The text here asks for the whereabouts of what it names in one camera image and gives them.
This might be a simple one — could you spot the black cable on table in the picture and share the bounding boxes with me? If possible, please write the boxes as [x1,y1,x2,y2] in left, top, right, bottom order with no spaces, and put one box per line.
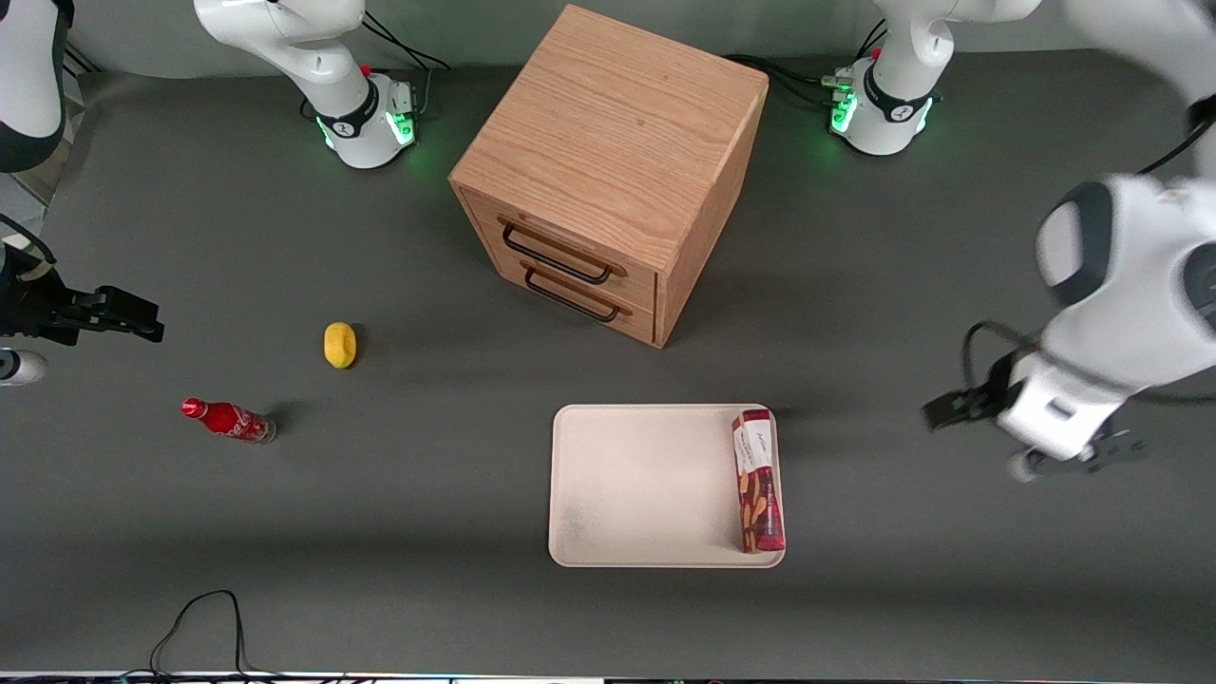
[114,589,352,683]

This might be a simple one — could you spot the wooden drawer front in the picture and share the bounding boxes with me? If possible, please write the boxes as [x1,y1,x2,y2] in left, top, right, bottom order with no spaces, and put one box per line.
[472,239,658,347]
[458,186,659,307]

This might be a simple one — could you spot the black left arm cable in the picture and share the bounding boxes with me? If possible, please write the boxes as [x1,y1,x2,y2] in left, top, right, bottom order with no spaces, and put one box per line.
[960,119,1216,408]

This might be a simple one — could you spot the red cola bottle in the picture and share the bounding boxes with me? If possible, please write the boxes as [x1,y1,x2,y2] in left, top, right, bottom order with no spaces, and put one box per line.
[180,397,277,446]

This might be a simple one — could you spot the black left base cables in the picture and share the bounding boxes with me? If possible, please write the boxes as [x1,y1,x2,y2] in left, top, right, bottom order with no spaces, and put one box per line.
[724,19,890,107]

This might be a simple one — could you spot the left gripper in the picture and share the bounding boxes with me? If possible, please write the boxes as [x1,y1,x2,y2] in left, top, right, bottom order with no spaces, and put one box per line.
[920,353,1133,461]

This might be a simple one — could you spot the black base cables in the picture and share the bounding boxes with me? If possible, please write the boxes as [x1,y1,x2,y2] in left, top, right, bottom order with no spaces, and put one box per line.
[361,9,453,119]
[724,19,890,107]

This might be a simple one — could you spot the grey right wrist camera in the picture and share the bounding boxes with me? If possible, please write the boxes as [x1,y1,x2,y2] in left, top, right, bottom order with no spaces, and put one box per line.
[0,349,48,387]

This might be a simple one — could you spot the wooden drawer cabinet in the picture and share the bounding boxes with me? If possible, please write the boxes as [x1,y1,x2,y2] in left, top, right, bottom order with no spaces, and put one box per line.
[448,4,770,351]

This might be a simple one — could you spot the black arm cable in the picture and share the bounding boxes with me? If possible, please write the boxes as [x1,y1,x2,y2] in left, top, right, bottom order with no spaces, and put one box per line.
[0,213,58,269]
[960,119,1216,408]

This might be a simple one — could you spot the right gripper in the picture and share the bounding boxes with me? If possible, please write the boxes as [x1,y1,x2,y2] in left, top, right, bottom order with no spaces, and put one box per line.
[0,242,165,347]

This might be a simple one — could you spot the white rectangular tray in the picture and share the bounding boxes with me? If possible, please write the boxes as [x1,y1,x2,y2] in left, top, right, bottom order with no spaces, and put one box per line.
[548,404,788,570]

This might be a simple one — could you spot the black metal drawer handle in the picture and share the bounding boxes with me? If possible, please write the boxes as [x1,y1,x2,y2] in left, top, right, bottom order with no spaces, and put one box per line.
[521,262,634,324]
[498,217,628,286]

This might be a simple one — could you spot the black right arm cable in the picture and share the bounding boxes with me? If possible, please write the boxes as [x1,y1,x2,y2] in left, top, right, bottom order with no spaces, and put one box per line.
[0,213,58,269]

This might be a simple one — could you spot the red cookie box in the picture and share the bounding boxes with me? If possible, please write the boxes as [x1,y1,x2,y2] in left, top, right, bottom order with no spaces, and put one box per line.
[731,408,788,556]

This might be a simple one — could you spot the black right base cables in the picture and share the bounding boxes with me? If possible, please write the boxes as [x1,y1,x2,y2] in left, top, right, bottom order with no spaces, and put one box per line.
[361,9,453,119]

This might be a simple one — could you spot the yellow lemon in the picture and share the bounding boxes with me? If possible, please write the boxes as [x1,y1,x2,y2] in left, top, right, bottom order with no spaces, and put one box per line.
[323,322,358,370]

